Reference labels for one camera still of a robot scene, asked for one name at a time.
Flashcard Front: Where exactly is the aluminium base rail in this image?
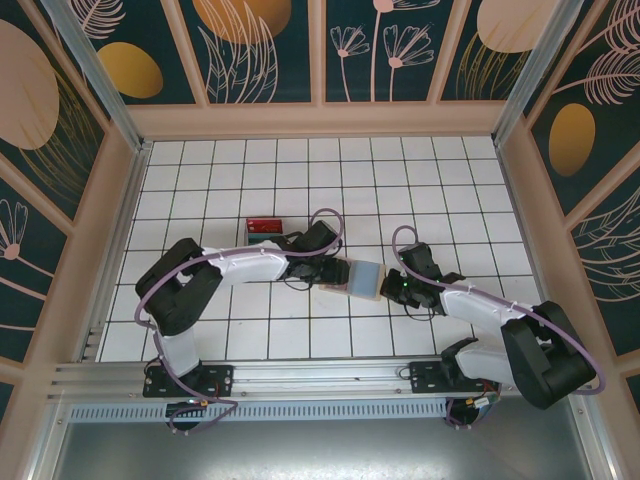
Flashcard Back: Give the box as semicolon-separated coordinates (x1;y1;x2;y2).
47;357;596;401

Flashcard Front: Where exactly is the clear acrylic card stand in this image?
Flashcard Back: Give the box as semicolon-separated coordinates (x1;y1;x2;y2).
244;216;287;247

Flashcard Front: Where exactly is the grey slotted cable duct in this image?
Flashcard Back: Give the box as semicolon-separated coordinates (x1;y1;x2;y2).
67;399;451;422

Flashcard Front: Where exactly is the red card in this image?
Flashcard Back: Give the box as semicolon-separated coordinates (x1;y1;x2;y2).
246;217;285;233

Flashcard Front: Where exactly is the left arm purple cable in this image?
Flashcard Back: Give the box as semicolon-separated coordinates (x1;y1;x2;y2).
137;207;345;435

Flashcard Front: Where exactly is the beige card holder wallet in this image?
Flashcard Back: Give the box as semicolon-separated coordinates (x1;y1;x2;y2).
318;259;386;303

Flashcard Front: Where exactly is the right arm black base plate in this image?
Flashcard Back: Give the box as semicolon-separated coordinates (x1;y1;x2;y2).
408;360;501;396

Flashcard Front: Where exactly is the grey metal sheet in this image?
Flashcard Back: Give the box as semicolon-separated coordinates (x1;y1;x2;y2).
49;419;609;480

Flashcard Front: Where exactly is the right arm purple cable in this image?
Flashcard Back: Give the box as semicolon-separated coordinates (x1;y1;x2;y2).
392;225;609;435

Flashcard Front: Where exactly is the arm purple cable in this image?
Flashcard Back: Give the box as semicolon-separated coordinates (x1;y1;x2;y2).
137;207;345;435
392;225;609;435

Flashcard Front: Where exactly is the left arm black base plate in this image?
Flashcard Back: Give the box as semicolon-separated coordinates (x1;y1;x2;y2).
143;363;235;399

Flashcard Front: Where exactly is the aluminium corner post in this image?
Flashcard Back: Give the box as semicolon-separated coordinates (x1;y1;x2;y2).
42;0;151;154
492;0;581;146

